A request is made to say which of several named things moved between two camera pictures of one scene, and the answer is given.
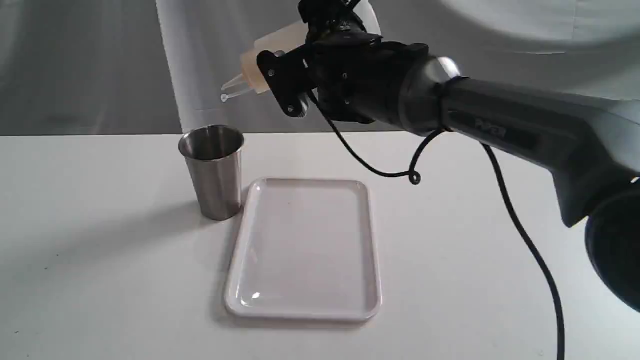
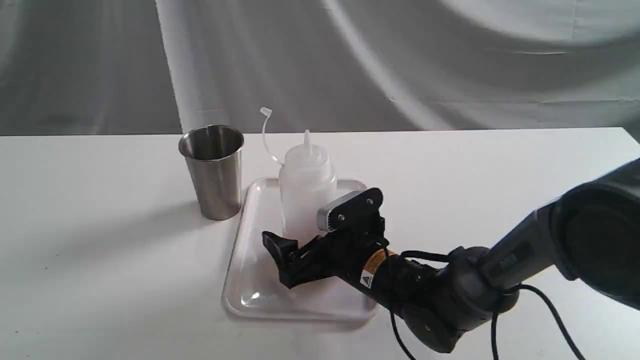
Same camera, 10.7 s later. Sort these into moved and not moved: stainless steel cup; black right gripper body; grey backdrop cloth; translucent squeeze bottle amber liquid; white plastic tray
Moved: translucent squeeze bottle amber liquid; black right gripper body
Not moved: stainless steel cup; grey backdrop cloth; white plastic tray
